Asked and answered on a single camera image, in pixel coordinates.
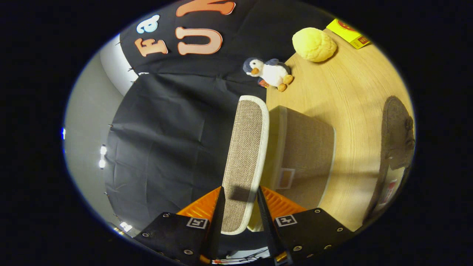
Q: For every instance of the brown fabric storage box lid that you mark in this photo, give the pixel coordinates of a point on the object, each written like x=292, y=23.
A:
x=245, y=155

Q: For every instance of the penguin plush toy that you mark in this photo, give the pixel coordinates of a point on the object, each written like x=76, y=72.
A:
x=271, y=74

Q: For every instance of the brown fabric storage box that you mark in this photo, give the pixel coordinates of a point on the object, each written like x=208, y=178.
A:
x=306, y=155

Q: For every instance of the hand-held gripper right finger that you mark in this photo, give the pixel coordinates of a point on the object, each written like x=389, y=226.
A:
x=269, y=232

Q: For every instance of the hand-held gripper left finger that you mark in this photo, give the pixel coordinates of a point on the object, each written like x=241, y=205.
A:
x=216, y=236

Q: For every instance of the yellow bun-shaped plush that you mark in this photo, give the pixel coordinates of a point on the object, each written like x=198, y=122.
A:
x=314, y=44

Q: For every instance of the yellow book with red circle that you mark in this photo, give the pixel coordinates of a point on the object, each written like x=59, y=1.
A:
x=347, y=33

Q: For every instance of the brown fuzzy shoe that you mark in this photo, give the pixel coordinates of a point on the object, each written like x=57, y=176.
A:
x=397, y=129

